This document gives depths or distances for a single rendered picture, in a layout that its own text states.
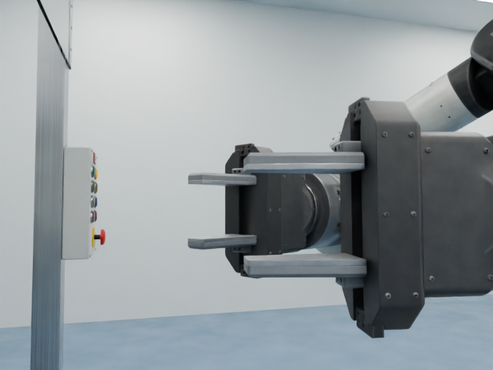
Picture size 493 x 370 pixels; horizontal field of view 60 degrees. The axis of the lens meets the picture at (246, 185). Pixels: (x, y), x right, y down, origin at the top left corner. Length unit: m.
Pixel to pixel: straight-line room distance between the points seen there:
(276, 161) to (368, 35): 4.61
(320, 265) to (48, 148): 0.91
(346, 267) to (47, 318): 0.93
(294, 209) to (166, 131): 3.50
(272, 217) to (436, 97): 0.43
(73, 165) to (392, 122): 0.91
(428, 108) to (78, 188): 0.75
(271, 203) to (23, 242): 3.59
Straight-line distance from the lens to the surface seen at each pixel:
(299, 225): 0.43
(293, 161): 0.22
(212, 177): 0.36
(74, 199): 1.06
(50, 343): 1.11
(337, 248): 0.55
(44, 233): 1.07
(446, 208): 0.24
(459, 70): 0.76
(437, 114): 0.75
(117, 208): 3.82
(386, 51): 4.87
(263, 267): 0.22
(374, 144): 0.22
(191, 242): 0.37
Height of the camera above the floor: 0.97
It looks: 3 degrees up
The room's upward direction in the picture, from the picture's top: straight up
